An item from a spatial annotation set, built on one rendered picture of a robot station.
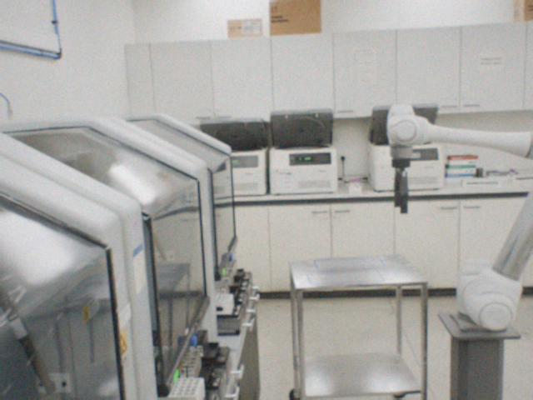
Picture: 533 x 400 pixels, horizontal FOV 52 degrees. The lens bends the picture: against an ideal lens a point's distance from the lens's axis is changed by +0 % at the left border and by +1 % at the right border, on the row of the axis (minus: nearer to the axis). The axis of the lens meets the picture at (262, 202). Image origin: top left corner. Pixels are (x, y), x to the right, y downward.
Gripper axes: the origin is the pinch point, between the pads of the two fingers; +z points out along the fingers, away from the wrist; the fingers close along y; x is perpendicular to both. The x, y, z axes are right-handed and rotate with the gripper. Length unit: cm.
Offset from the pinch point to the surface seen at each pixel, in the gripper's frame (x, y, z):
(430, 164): -63, 220, 9
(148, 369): 75, -109, 14
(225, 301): 72, -13, 34
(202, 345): 73, -56, 33
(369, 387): 10, 24, 92
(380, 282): 5.7, 18.7, 38.0
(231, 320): 69, -17, 41
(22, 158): 96, -114, -35
